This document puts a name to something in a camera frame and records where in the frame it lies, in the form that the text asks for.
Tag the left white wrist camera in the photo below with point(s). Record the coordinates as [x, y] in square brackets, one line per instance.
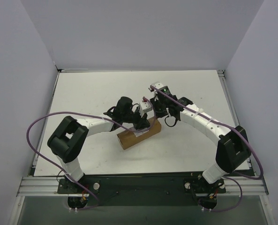
[144, 107]

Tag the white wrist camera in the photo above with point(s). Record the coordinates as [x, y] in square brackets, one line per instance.
[155, 87]
[144, 107]

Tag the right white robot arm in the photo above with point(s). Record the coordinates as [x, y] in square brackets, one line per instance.
[232, 150]

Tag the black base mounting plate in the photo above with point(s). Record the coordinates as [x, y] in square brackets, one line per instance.
[145, 189]

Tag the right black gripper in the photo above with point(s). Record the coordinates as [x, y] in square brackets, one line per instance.
[157, 106]

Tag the brown cardboard express box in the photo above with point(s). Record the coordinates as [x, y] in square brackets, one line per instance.
[129, 139]

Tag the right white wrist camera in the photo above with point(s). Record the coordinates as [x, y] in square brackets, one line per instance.
[155, 87]

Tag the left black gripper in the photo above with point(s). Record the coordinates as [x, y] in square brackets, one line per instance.
[140, 123]

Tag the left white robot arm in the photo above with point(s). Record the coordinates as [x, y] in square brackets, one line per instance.
[67, 140]

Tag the aluminium frame rail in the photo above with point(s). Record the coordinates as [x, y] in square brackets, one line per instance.
[48, 186]

